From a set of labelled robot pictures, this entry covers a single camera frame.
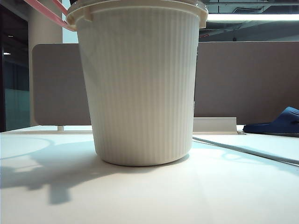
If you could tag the white ribbed trash can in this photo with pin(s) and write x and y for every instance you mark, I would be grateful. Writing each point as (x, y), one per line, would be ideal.
(140, 93)

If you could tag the grey rounded desk partition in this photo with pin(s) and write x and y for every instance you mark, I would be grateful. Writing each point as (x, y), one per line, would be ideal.
(58, 84)

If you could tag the brown desk partition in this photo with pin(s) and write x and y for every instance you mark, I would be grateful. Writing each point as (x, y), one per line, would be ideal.
(245, 79)

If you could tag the navy blue rubber slipper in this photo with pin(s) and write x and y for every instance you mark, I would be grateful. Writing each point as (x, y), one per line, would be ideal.
(280, 123)

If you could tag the ceiling light strip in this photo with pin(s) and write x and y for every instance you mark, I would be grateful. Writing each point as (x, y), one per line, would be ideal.
(252, 17)

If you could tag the white partition support post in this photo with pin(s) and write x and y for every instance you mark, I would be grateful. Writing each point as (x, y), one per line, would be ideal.
(60, 128)

